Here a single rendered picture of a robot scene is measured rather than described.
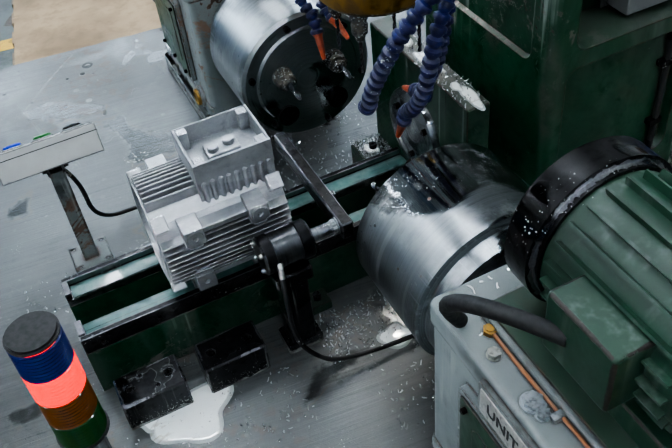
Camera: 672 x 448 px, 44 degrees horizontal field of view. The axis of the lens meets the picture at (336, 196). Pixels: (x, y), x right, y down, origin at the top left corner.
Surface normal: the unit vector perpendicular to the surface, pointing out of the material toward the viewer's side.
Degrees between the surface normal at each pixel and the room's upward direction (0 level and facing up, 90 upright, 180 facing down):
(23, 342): 0
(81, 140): 58
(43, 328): 0
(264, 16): 24
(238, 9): 36
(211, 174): 90
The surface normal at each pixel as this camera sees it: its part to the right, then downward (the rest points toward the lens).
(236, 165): 0.44, 0.58
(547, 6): -0.89, 0.36
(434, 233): -0.54, -0.43
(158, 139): -0.09, -0.73
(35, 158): 0.33, 0.10
